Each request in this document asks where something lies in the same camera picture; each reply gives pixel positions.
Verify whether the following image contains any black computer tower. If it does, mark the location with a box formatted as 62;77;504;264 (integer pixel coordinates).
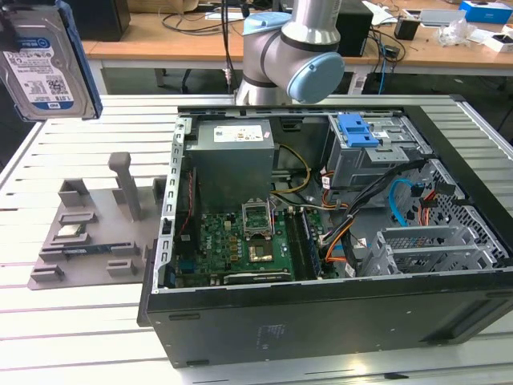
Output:
78;0;131;43

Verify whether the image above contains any CPU socket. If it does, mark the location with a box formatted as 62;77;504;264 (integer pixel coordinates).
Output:
246;237;276;265

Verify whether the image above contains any blue plastic drive latch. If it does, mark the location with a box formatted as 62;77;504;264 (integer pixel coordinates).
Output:
337;114;380;148

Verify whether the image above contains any red black fan wire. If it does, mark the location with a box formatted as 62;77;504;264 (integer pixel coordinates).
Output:
179;166;198;236

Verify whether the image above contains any blue SATA wire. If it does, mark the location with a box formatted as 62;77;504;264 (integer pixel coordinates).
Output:
388;177;416;228

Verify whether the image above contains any black graphics card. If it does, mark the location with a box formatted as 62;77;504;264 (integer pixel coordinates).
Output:
222;270;292;286

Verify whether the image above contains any small black box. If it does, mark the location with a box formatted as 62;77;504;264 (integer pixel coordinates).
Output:
394;18;420;41

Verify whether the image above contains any crumpled clear plastic bag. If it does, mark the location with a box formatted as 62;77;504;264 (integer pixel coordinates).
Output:
434;18;479;46

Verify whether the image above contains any silver CPU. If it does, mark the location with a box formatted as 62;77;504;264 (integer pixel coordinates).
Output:
55;224;86;238

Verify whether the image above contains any green motherboard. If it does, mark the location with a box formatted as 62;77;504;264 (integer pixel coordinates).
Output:
176;206;325;288

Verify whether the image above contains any metal socket cover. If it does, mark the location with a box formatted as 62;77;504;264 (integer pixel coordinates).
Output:
240;199;270;238

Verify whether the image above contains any wooden desk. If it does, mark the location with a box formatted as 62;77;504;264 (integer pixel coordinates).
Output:
82;8;513;95

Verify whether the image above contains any grey metal drive cage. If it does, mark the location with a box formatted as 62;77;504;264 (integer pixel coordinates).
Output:
325;113;434;190

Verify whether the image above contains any orange wire with black connector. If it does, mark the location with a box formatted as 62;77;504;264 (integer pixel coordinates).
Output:
416;182;468;229

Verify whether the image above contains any orange yellow wire bundle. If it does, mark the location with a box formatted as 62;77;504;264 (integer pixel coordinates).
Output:
322;236;348;264

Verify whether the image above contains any grey flat box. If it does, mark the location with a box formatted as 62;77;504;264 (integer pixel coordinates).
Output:
418;8;468;27

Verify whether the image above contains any white box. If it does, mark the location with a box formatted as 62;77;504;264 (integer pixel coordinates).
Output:
482;31;513;54

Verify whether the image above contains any grey metal disk bay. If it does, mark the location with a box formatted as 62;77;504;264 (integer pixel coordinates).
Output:
359;225;499;278

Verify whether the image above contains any black case fan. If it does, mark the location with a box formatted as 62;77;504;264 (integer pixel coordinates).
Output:
175;208;201;261

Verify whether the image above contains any blue cardboard box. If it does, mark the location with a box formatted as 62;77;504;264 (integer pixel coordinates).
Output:
458;0;513;24

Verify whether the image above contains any hard disk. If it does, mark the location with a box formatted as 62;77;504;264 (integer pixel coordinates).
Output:
0;0;103;122

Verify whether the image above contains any RAM stick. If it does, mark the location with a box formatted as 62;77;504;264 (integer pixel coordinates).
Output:
42;245;131;256

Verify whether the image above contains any black white wire bundle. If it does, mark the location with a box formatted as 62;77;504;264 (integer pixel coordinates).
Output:
270;192;349;213

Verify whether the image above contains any red wire with white label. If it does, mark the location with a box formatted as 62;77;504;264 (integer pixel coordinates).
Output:
319;170;349;210

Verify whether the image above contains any black RAM slot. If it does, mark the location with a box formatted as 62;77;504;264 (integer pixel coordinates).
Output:
285;208;308;282
292;208;313;282
306;208;325;280
300;208;320;281

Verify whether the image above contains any black cable bundle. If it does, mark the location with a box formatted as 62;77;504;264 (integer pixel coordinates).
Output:
324;158;426;278

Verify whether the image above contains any black open PC case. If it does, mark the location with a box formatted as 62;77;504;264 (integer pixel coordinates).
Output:
136;94;513;369

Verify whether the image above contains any grey parts rack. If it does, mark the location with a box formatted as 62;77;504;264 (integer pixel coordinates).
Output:
26;152;169;290

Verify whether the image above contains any hanging black cable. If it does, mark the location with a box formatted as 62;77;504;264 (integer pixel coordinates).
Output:
221;0;234;87

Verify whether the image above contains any grey power supply box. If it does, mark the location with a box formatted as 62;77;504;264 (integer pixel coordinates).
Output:
184;119;277;205

